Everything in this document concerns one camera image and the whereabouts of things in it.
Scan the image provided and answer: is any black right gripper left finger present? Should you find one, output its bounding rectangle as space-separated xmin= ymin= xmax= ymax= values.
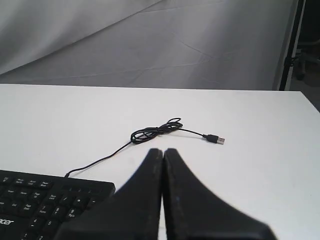
xmin=54 ymin=148 xmax=163 ymax=240

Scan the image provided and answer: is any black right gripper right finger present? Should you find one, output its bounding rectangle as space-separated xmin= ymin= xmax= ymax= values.
xmin=162 ymin=148 xmax=276 ymax=240

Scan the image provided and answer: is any black computer keyboard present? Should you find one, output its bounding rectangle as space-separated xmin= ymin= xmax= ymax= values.
xmin=0 ymin=170 xmax=116 ymax=240

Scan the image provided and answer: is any grey backdrop cloth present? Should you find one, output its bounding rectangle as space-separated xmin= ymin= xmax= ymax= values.
xmin=0 ymin=0 xmax=297 ymax=90

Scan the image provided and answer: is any black USB cable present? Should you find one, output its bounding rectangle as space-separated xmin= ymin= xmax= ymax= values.
xmin=64 ymin=117 xmax=226 ymax=179

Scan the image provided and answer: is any black metal frame post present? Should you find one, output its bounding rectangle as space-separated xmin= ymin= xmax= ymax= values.
xmin=277 ymin=0 xmax=306 ymax=91

